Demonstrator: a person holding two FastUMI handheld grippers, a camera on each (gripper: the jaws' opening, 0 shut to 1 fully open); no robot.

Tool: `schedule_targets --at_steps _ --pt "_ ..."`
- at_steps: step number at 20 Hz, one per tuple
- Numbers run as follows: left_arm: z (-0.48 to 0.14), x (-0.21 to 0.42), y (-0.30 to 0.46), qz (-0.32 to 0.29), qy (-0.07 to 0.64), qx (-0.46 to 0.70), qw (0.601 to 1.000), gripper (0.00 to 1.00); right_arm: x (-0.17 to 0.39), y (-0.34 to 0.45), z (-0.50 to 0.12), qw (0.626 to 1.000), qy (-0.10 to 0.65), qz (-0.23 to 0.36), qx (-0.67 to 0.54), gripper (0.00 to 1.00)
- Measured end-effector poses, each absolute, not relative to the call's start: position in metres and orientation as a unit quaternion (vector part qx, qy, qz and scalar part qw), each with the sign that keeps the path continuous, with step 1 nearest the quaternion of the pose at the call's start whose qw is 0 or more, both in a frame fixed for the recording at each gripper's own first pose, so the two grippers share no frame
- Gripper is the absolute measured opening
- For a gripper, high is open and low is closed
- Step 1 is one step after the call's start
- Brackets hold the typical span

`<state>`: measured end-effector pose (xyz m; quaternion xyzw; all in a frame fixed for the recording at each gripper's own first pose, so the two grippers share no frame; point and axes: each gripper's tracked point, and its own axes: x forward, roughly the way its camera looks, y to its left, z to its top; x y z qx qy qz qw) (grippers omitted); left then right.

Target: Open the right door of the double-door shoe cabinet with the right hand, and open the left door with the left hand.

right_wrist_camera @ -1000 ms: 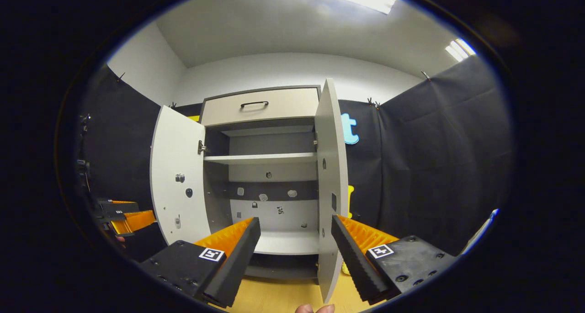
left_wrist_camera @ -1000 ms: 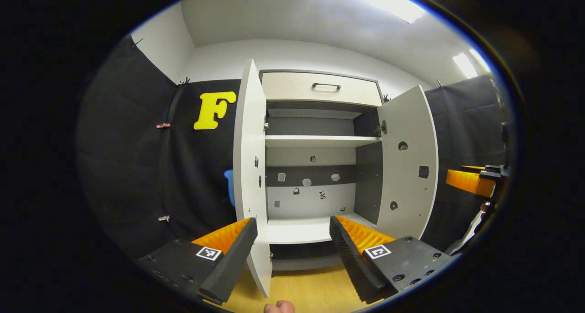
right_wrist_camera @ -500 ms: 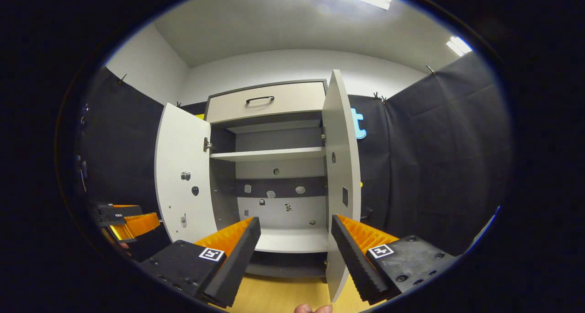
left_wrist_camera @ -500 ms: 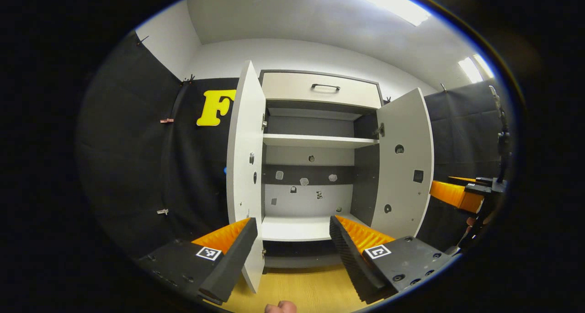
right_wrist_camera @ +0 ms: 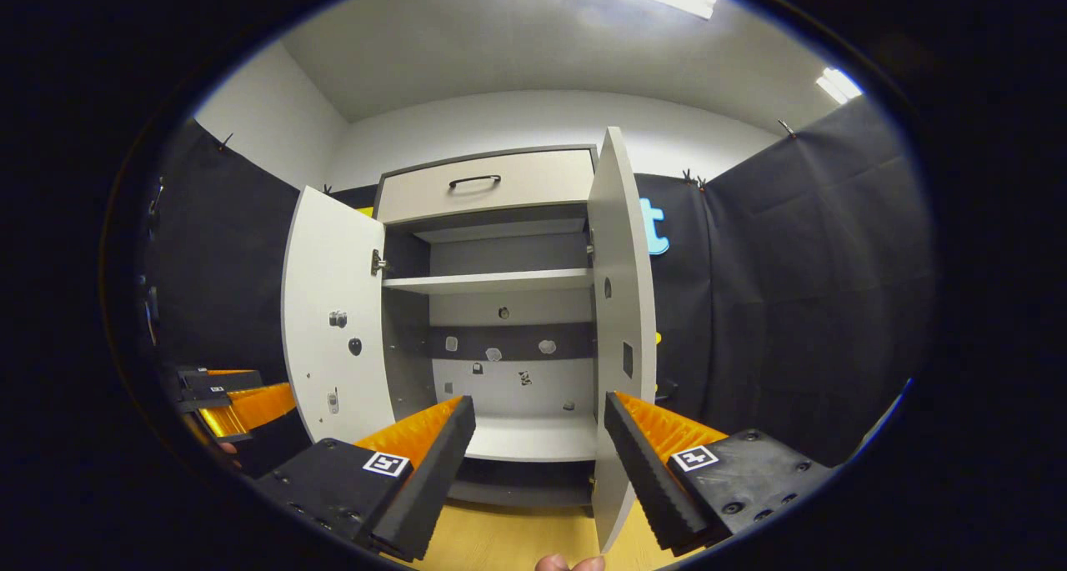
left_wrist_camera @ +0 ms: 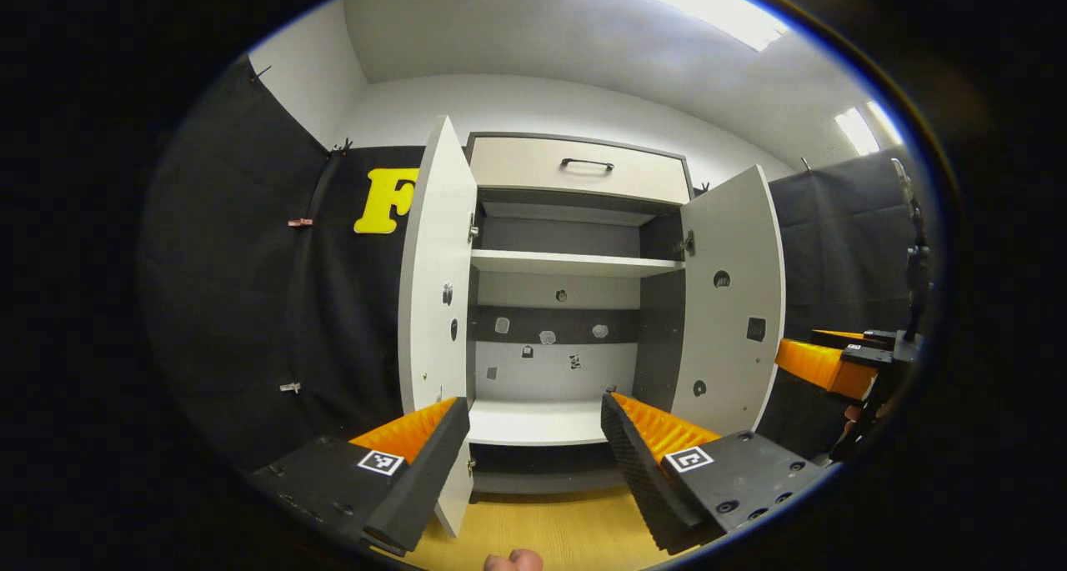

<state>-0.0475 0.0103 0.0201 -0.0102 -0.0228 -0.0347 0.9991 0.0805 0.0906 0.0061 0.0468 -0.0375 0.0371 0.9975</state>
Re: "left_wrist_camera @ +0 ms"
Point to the small ceiling light panel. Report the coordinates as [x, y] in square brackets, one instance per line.
[863, 129]

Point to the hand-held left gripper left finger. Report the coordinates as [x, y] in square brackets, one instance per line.
[425, 488]

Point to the grey cabinet door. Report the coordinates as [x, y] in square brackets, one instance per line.
[433, 262]
[738, 346]

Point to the grey double-door shoe cabinet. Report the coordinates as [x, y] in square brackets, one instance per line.
[550, 363]

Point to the grey cabinet drawer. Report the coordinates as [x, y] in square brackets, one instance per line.
[517, 167]

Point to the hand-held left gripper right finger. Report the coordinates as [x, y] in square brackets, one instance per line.
[646, 483]

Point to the large ceiling light panel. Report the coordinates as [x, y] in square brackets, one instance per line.
[700, 4]

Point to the black backdrop cloth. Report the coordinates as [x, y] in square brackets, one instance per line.
[242, 288]

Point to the white cabinet shelf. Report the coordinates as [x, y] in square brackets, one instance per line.
[575, 262]

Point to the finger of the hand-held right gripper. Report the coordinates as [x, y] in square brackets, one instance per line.
[867, 354]
[821, 367]

